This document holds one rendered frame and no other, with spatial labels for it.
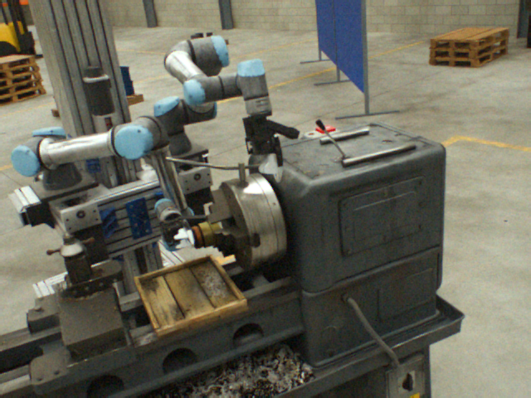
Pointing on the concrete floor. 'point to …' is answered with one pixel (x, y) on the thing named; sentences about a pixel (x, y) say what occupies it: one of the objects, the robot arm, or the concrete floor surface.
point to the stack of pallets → (8, 85)
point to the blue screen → (345, 45)
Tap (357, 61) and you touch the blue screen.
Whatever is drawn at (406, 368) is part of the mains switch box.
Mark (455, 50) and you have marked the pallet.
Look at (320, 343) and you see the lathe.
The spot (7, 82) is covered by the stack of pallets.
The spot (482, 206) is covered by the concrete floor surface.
